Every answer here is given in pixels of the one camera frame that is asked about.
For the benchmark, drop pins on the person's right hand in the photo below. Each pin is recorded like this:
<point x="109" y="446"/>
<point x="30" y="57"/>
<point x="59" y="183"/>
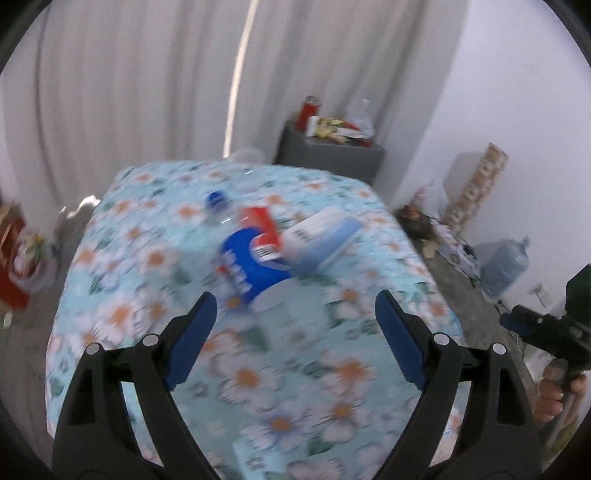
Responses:
<point x="549" y="397"/>

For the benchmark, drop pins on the light blue plastic packet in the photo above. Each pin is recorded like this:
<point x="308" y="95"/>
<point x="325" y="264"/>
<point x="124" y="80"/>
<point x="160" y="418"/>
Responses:
<point x="332" y="242"/>

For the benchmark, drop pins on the clear bottle with blue label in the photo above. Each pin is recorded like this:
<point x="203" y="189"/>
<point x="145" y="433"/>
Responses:
<point x="249" y="267"/>

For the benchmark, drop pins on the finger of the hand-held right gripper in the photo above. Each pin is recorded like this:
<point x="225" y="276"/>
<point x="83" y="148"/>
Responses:
<point x="524" y="321"/>

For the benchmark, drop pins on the pile of snack packets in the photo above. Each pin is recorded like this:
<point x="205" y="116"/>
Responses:
<point x="332" y="129"/>

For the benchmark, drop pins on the white small carton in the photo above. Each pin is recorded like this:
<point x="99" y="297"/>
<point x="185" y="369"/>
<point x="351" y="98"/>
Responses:
<point x="309" y="226"/>

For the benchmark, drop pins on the red paper gift bag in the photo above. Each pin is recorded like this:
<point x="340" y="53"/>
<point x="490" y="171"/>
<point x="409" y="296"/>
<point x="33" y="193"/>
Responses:
<point x="11" y="258"/>

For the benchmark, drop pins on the blue water jug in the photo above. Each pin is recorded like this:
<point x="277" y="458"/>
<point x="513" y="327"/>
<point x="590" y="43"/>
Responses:
<point x="505" y="267"/>

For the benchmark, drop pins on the white printed carton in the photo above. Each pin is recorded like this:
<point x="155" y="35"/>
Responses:
<point x="457" y="249"/>

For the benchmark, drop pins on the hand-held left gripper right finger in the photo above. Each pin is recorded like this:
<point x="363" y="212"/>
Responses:
<point x="401" y="341"/>

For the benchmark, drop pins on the tile-patterned board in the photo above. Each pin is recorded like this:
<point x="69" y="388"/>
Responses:
<point x="480" y="184"/>

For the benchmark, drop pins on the dark cardboard box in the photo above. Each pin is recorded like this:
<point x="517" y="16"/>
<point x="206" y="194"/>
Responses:
<point x="413" y="224"/>

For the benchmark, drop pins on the red thermos flask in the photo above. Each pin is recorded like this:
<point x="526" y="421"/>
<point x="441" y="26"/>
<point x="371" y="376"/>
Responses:
<point x="308" y="115"/>

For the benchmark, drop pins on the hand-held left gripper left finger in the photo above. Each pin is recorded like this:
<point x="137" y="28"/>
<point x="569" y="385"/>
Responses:
<point x="194" y="341"/>

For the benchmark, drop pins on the grey white plastic bag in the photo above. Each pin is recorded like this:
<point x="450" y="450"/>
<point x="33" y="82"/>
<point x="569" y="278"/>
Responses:
<point x="76" y="219"/>

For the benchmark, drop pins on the grey cabinet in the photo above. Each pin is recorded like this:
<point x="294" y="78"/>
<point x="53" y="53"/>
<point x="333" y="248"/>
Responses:
<point x="323" y="157"/>

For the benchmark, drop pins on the red snack packet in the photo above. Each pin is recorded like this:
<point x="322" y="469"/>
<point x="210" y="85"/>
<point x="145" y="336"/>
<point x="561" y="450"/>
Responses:
<point x="261" y="221"/>

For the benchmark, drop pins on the white curtain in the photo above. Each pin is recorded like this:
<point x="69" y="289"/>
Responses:
<point x="138" y="92"/>

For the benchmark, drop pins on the floral blue blanket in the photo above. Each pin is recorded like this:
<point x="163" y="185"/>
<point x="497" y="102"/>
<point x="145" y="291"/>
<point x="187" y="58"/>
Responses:
<point x="295" y="369"/>

